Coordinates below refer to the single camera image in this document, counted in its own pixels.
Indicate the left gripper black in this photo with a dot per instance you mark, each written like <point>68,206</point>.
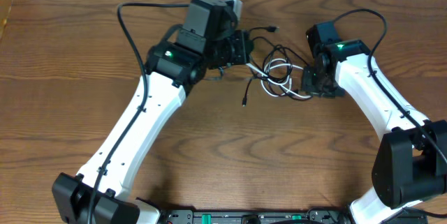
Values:
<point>241,47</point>

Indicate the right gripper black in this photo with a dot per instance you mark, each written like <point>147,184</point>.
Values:
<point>311,81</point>

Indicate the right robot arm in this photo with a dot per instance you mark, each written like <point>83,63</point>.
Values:
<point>409,167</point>

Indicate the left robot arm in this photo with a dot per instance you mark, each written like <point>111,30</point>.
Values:
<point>209,38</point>

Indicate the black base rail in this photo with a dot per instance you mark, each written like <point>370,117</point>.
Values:
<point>313,215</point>

